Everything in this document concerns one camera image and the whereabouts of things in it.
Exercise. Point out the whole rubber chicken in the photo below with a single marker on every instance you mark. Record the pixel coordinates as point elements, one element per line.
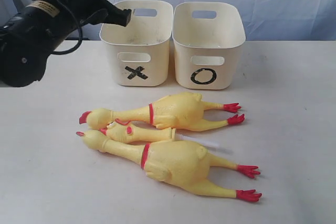
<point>183,111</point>
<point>183,164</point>

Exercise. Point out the cream bin marked O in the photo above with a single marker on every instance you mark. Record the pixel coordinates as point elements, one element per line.
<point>208,39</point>

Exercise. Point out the broken chicken head half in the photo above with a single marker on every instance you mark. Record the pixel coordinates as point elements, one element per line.
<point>126,132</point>

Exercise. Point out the cream bin marked X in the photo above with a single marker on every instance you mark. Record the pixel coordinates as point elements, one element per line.
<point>139,53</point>

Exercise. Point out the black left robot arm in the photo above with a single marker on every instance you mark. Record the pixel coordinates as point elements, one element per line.
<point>49,27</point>

